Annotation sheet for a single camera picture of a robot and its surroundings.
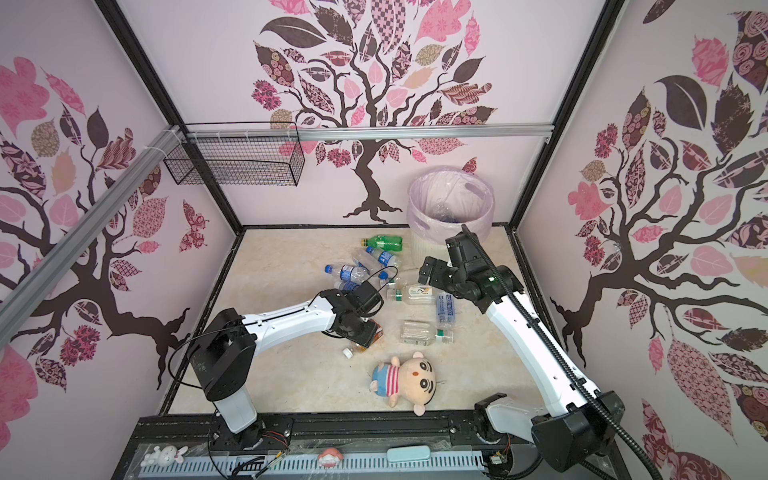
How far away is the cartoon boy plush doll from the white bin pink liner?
360mm

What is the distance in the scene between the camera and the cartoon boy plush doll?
745mm

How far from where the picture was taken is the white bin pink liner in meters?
0.85
